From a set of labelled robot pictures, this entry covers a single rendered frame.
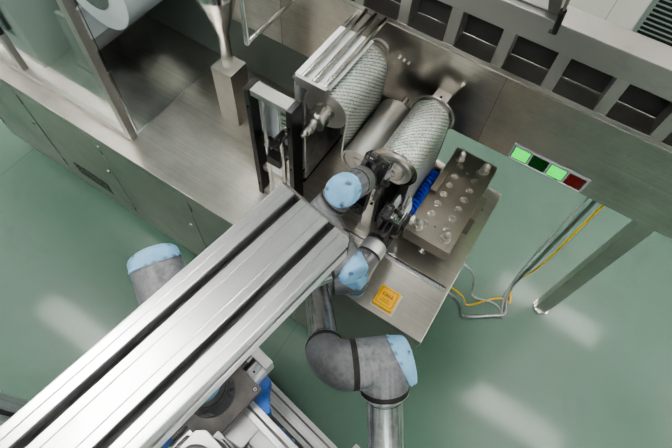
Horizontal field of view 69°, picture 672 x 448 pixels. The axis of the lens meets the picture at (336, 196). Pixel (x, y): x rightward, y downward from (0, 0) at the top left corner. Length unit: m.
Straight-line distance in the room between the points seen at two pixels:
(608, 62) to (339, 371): 0.98
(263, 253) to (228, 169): 1.44
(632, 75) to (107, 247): 2.47
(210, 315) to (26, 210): 2.79
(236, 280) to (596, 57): 1.15
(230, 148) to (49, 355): 1.40
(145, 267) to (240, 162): 0.87
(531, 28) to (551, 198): 1.88
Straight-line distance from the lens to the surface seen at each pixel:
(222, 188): 1.84
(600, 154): 1.61
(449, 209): 1.69
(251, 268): 0.45
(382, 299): 1.63
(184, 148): 1.97
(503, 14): 1.42
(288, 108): 1.33
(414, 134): 1.47
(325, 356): 1.17
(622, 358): 2.95
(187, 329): 0.45
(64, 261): 2.95
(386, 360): 1.16
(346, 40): 1.52
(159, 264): 1.12
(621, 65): 1.42
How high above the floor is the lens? 2.45
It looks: 59 degrees down
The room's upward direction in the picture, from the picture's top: 5 degrees clockwise
